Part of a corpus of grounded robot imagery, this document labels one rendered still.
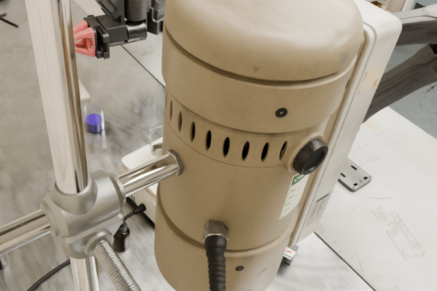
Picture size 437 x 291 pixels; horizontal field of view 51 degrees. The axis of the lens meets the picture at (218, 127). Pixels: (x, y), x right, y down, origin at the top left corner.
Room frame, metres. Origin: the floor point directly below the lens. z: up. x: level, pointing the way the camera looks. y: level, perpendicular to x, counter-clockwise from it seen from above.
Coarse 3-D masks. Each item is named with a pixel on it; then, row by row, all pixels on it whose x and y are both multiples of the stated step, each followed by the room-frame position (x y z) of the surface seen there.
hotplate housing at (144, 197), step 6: (120, 168) 0.59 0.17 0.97; (138, 192) 0.54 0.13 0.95; (144, 192) 0.54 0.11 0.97; (132, 198) 0.56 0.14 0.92; (138, 198) 0.54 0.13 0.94; (144, 198) 0.53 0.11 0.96; (150, 198) 0.53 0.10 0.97; (138, 204) 0.54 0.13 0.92; (144, 204) 0.53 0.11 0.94; (150, 204) 0.52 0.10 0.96; (138, 210) 0.52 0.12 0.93; (144, 210) 0.53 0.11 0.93; (150, 210) 0.52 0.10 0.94; (150, 216) 0.52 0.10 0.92
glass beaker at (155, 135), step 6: (162, 126) 0.62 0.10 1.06; (150, 132) 0.60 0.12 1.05; (156, 132) 0.61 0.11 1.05; (162, 132) 0.62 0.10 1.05; (150, 138) 0.60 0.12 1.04; (156, 138) 0.61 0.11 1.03; (162, 138) 0.62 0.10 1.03; (150, 144) 0.58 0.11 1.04; (156, 144) 0.57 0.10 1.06; (162, 144) 0.57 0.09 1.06; (150, 150) 0.58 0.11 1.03; (156, 150) 0.57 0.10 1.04; (150, 156) 0.58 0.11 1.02; (156, 156) 0.57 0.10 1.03
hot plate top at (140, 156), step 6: (138, 150) 0.62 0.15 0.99; (144, 150) 0.62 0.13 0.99; (126, 156) 0.60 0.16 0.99; (132, 156) 0.60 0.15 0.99; (138, 156) 0.60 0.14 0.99; (144, 156) 0.61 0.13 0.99; (126, 162) 0.58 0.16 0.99; (132, 162) 0.58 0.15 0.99; (138, 162) 0.59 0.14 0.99; (144, 162) 0.59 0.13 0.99; (126, 168) 0.57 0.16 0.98; (132, 168) 0.57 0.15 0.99; (150, 186) 0.53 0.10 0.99; (156, 186) 0.53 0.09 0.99; (150, 192) 0.53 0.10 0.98
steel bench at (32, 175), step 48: (0, 0) 1.26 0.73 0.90; (0, 48) 1.01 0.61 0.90; (0, 96) 0.81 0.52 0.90; (96, 96) 0.87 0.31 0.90; (144, 96) 0.90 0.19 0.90; (0, 144) 0.66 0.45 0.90; (48, 144) 0.68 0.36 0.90; (96, 144) 0.70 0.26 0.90; (144, 144) 0.73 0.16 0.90; (0, 192) 0.54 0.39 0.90; (48, 240) 0.45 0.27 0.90; (144, 240) 0.48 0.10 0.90; (0, 288) 0.35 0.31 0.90; (48, 288) 0.36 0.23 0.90; (144, 288) 0.39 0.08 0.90; (288, 288) 0.43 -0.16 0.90; (336, 288) 0.44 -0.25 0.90
